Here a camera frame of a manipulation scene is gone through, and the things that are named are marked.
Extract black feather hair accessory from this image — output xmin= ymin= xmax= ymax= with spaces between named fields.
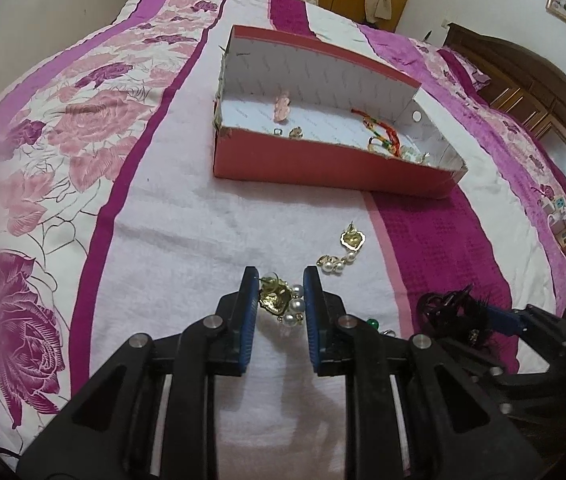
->
xmin=415 ymin=284 xmax=506 ymax=366

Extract pink hair clip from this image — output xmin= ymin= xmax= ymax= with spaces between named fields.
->
xmin=273 ymin=91 xmax=292 ymax=123

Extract beige hanging jacket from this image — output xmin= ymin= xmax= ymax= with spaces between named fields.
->
xmin=365 ymin=0 xmax=393 ymax=23

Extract white charger plugs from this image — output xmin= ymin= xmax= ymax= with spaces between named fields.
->
xmin=547 ymin=197 xmax=566 ymax=262

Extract wooden headboard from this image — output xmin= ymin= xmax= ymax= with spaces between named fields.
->
xmin=443 ymin=22 xmax=566 ymax=261

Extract purple floral bedspread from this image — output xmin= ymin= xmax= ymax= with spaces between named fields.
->
xmin=0 ymin=0 xmax=566 ymax=471

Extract gold pearl earring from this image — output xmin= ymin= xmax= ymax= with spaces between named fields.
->
xmin=316 ymin=222 xmax=368 ymax=277
xmin=258 ymin=272 xmax=309 ymax=328

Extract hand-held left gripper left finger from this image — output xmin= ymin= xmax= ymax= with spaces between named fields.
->
xmin=16 ymin=266 xmax=259 ymax=480

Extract purple pillow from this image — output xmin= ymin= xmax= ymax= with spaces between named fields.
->
xmin=438 ymin=45 xmax=491 ymax=92

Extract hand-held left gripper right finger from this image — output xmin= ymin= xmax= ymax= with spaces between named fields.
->
xmin=303 ymin=265 xmax=518 ymax=480

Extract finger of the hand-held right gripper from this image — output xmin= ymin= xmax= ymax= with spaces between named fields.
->
xmin=485 ymin=304 xmax=566 ymax=361
xmin=438 ymin=341 xmax=566 ymax=422

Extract clear bead bracelet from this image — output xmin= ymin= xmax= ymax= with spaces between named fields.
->
xmin=403 ymin=147 xmax=437 ymax=167

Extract red cardboard box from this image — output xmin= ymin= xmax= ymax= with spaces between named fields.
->
xmin=211 ymin=24 xmax=468 ymax=198

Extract colourful braided bracelet long string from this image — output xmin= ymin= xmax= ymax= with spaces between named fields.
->
xmin=352 ymin=107 xmax=404 ymax=153

